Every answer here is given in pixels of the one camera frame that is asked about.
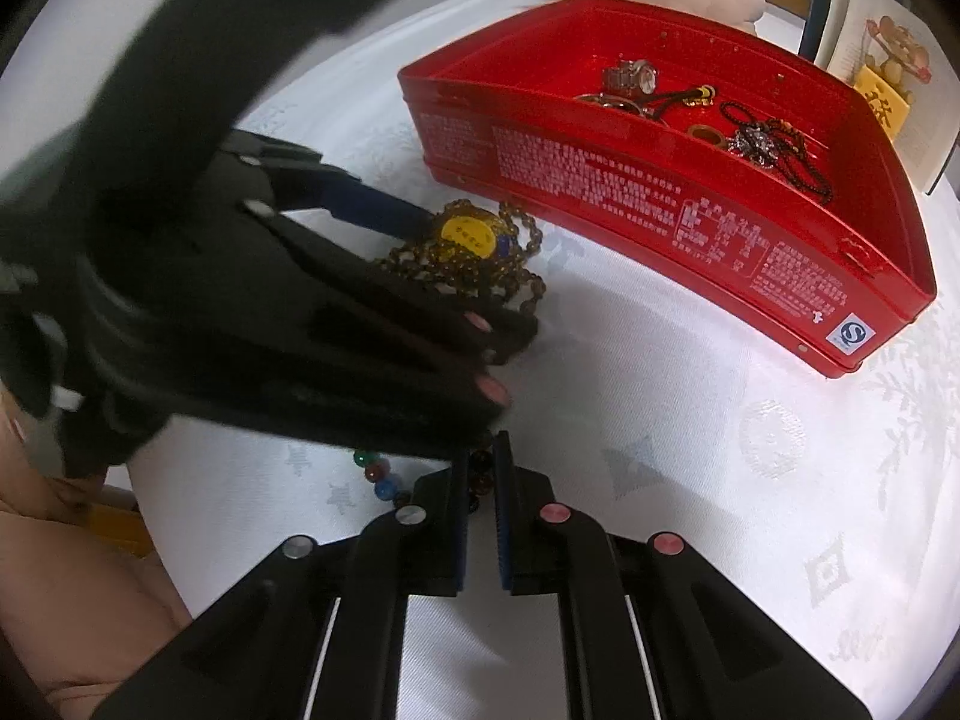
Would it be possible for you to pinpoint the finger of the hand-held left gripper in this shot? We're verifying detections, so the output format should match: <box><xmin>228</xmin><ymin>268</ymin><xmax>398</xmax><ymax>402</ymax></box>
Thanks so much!
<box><xmin>214</xmin><ymin>129</ymin><xmax>443</xmax><ymax>242</ymax></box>
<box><xmin>112</xmin><ymin>199</ymin><xmax>541</xmax><ymax>460</ymax></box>

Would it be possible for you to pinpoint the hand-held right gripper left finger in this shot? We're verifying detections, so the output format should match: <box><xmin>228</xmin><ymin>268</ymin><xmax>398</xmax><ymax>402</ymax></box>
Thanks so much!
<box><xmin>94</xmin><ymin>457</ymin><xmax>473</xmax><ymax>720</ymax></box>

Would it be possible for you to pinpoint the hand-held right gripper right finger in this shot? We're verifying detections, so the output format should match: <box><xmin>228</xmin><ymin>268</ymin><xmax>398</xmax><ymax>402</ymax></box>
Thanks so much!
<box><xmin>491</xmin><ymin>430</ymin><xmax>871</xmax><ymax>720</ymax></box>

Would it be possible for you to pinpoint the multicoloured bead bracelet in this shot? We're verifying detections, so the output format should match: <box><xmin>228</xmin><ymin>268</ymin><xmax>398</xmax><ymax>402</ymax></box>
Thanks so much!
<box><xmin>351</xmin><ymin>427</ymin><xmax>500</xmax><ymax>518</ymax></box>

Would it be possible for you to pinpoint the brown bead necklace yellow tag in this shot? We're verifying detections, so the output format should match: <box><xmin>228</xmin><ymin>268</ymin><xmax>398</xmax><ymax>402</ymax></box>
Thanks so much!
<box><xmin>375</xmin><ymin>199</ymin><xmax>548</xmax><ymax>316</ymax></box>

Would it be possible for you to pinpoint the red jewelry box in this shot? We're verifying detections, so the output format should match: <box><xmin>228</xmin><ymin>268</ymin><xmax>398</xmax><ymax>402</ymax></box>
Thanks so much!
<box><xmin>397</xmin><ymin>0</ymin><xmax>938</xmax><ymax>381</ymax></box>

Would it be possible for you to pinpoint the silver wristwatch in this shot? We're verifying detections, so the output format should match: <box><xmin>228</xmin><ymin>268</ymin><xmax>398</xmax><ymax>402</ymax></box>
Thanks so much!
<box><xmin>604</xmin><ymin>58</ymin><xmax>661</xmax><ymax>95</ymax></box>

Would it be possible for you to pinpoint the black cord necklace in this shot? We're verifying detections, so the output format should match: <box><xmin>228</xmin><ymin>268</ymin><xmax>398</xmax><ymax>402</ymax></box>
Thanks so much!
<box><xmin>718</xmin><ymin>100</ymin><xmax>835</xmax><ymax>205</ymax></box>

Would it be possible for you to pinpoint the person's left forearm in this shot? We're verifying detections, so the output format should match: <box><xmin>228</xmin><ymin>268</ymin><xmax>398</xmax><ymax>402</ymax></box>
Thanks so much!
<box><xmin>0</xmin><ymin>390</ymin><xmax>192</xmax><ymax>706</ymax></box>

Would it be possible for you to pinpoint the white patterned tablecloth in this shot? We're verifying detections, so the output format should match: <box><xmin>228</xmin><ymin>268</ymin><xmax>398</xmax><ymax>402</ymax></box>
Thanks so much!
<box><xmin>127</xmin><ymin>0</ymin><xmax>960</xmax><ymax>720</ymax></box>

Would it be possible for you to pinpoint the wooden furniture edge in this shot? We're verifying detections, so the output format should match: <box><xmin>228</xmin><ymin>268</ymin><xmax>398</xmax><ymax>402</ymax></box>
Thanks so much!
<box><xmin>86</xmin><ymin>502</ymin><xmax>155</xmax><ymax>560</ymax></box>

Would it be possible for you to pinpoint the dark metal pole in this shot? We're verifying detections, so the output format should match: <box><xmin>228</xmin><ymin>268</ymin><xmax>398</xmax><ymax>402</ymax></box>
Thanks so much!
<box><xmin>797</xmin><ymin>0</ymin><xmax>842</xmax><ymax>61</ymax></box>

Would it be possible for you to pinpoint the open white book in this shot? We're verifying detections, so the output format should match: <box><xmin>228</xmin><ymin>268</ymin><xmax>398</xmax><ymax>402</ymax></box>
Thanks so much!
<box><xmin>814</xmin><ymin>0</ymin><xmax>957</xmax><ymax>197</ymax></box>

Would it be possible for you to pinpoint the cartoon figure card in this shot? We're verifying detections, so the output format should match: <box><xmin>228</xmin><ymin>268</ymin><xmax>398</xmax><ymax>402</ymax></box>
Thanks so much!
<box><xmin>853</xmin><ymin>15</ymin><xmax>935</xmax><ymax>142</ymax></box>

